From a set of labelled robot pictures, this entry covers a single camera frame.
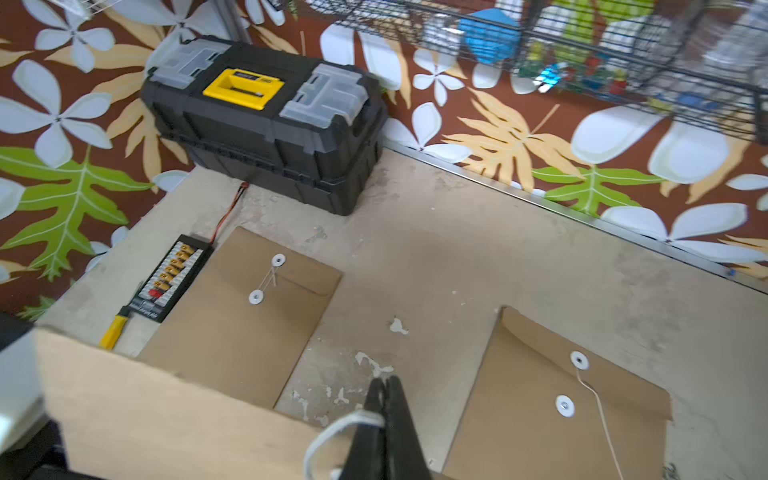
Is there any black wire basket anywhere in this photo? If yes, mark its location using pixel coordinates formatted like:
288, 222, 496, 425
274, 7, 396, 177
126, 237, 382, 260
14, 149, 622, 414
274, 1, 767, 143

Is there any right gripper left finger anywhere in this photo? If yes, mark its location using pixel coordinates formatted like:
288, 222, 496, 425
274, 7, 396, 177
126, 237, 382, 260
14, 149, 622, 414
340, 378, 386, 480

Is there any brown kraft file bag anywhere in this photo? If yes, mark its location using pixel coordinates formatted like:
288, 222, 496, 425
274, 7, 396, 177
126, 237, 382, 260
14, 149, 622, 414
138, 228, 343, 408

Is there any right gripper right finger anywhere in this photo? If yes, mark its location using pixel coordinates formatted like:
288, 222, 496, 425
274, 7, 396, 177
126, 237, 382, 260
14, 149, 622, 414
383, 376, 432, 480

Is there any yellow handled screwdriver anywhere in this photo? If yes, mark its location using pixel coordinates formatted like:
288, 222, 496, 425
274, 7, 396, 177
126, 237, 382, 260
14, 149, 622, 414
100, 305, 131, 350

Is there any blue object in basket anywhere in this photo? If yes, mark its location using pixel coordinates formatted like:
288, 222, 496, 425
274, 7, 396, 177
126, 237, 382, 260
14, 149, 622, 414
459, 8, 521, 65

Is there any black toolbox yellow latch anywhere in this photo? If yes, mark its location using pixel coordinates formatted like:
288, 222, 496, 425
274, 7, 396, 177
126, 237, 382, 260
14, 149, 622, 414
140, 36, 388, 216

